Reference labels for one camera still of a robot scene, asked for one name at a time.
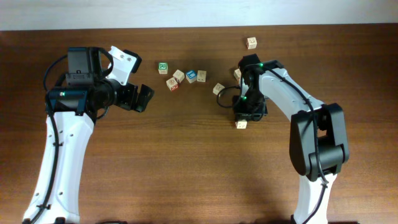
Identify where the red number shell block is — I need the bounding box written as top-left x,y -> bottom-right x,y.
166,78 -> 178,91

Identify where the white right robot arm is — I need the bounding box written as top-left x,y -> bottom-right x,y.
237,60 -> 349,223

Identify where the red A wooden block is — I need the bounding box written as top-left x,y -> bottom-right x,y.
235,120 -> 248,129

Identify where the plain J wooden block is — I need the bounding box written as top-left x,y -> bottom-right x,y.
197,70 -> 206,83

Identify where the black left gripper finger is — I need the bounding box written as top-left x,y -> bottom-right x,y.
135,84 -> 155,113
130,85 -> 139,110

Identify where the blue L wooden block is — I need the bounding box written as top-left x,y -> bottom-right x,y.
185,70 -> 197,83

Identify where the butterfly I wooden block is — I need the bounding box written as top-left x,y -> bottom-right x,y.
213,83 -> 225,95

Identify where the far red wooden block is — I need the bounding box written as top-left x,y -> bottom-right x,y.
246,37 -> 257,50

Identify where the red O wooden block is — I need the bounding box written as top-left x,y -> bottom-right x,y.
234,69 -> 241,82

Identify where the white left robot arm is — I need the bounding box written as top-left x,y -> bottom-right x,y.
22,46 -> 154,223

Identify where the green R wooden block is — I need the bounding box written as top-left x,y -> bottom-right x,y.
158,62 -> 169,75

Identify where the red 6 wooden block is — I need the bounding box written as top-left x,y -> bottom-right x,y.
173,70 -> 185,83

